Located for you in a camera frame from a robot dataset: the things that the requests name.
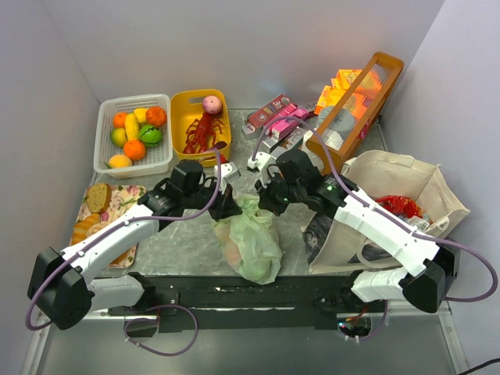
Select light green plastic bag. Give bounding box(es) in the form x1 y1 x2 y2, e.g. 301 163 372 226
213 195 283 285

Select beige canvas tote bag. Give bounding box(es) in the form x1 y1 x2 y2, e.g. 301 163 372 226
303 150 470 274

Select large red snack bag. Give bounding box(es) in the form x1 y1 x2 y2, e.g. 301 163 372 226
375 195 424 219

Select wooden snack tray box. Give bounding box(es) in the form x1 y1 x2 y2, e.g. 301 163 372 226
302 52 404 174

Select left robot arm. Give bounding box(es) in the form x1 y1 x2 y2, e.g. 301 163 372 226
27 160 241 330

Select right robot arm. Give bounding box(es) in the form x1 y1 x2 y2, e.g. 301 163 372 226
247 148 459 313

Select white black box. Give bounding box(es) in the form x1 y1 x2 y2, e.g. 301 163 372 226
259 127 308 158

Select red toy lobster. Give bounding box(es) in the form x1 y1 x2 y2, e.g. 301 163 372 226
180 112 231 155

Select white plastic fruit basket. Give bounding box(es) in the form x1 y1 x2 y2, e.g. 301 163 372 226
93 94 173 179

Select dark red box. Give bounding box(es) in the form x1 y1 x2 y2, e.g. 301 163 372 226
242 94 293 138

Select orange cracker boxes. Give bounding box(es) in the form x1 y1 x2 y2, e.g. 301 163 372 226
314 67 387 140

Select floral bread tray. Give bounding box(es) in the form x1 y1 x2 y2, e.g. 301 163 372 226
70 184 146 245

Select pink toy onion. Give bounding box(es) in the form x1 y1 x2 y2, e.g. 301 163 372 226
202 95 223 115

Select toy orange fruit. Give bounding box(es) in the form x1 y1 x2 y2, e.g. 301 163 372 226
123 139 146 161

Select yellow plastic bin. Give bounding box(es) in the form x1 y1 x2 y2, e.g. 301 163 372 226
170 89 232 168

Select orange toy pumpkin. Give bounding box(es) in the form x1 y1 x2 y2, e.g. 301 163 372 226
145 106 167 128

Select yellow toy mango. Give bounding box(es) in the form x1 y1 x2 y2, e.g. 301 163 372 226
108 154 133 169

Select yellow toy corn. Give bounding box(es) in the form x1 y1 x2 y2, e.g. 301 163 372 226
124 113 140 141

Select toy bread slice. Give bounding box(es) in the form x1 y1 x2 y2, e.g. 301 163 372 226
86 183 112 214

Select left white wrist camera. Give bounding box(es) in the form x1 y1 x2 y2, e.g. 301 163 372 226
213 162 241 193

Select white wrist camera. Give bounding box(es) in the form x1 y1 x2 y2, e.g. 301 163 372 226
213 162 241 193
247 152 276 187

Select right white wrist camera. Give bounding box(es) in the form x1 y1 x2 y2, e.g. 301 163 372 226
247 152 276 187

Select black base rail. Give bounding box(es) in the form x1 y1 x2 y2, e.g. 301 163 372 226
103 272 385 333

